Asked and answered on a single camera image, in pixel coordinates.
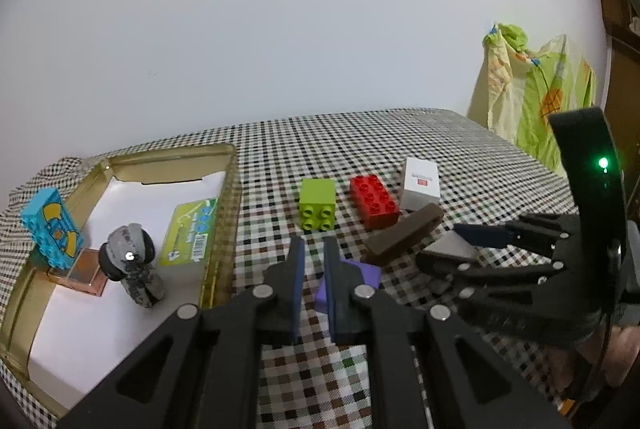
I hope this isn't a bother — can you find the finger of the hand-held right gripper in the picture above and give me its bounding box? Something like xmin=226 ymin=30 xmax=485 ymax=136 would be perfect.
xmin=416 ymin=250 xmax=586 ymax=311
xmin=452 ymin=214 xmax=583 ymax=260

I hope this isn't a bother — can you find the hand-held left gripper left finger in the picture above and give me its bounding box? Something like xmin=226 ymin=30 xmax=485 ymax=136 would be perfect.
xmin=60 ymin=236 xmax=306 ymax=429

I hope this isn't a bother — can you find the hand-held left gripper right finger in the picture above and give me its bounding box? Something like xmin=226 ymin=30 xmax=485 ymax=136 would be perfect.
xmin=322 ymin=236 xmax=571 ymax=429

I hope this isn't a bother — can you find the small white block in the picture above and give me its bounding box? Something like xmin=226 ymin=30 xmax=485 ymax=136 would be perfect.
xmin=425 ymin=230 xmax=481 ymax=262

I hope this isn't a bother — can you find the purple block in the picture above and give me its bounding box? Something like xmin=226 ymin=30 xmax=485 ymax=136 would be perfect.
xmin=316 ymin=259 xmax=382 ymax=315

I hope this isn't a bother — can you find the white box with red label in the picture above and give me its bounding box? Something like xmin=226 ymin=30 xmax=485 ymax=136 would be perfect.
xmin=401 ymin=158 xmax=442 ymax=212

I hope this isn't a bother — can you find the brown rectangular block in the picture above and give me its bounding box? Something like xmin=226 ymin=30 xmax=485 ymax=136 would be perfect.
xmin=361 ymin=203 xmax=445 ymax=266

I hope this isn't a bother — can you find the green toy brick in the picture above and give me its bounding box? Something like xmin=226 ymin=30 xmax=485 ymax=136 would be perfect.
xmin=298 ymin=179 xmax=337 ymax=231

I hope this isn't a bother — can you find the gold metal tin tray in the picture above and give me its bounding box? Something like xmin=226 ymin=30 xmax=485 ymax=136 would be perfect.
xmin=0 ymin=143 xmax=244 ymax=420

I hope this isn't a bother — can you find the red toy brick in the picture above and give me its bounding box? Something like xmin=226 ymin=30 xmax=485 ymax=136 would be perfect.
xmin=349 ymin=176 xmax=401 ymax=230

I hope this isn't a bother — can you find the clear box with green label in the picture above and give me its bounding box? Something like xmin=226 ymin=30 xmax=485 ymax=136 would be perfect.
xmin=161 ymin=198 xmax=221 ymax=266

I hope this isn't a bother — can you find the black and grey object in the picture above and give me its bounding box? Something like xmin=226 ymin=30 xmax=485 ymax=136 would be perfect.
xmin=99 ymin=223 xmax=166 ymax=308

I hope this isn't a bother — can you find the rose gold compact case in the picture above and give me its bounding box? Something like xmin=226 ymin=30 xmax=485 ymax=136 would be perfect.
xmin=47 ymin=249 xmax=108 ymax=297

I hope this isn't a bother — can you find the blue toy brick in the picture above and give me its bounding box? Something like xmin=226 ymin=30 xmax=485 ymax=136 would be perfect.
xmin=20 ymin=189 xmax=83 ymax=267

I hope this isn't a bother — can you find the person's right hand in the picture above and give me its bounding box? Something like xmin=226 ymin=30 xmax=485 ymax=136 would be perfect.
xmin=607 ymin=321 xmax=640 ymax=362

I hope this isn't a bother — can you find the green and yellow printed cloth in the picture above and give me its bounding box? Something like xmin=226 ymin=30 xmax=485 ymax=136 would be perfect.
xmin=467 ymin=23 xmax=598 ymax=175

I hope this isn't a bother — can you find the checkered tablecloth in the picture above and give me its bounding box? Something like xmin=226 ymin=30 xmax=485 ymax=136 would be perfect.
xmin=0 ymin=108 xmax=601 ymax=429

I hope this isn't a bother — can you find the brown wooden cabinet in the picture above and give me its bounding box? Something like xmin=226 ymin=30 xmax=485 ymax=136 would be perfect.
xmin=597 ymin=0 xmax=640 ymax=220

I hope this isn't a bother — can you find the white paper lining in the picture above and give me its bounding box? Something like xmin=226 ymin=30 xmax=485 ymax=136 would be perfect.
xmin=27 ymin=172 xmax=228 ymax=410

